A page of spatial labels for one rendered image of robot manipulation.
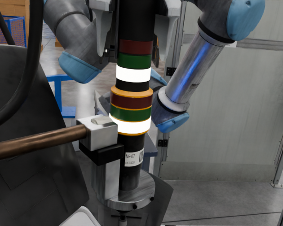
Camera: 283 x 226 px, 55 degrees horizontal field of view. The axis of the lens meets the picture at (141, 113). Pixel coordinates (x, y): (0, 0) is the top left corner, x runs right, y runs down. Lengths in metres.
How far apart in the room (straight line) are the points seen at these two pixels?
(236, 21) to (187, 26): 1.43
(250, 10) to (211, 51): 0.15
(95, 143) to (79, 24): 0.33
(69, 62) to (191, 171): 2.15
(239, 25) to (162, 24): 0.44
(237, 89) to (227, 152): 0.58
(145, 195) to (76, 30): 0.34
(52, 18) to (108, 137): 0.37
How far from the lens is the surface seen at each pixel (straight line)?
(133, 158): 0.29
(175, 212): 2.29
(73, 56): 0.51
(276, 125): 2.63
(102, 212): 0.45
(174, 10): 0.23
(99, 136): 0.25
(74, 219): 0.31
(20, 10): 8.19
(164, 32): 0.27
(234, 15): 0.69
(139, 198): 0.31
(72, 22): 0.55
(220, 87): 2.29
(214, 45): 0.77
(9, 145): 0.24
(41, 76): 0.37
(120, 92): 0.26
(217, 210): 2.41
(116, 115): 0.27
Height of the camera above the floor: 1.49
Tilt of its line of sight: 22 degrees down
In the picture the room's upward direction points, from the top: 5 degrees clockwise
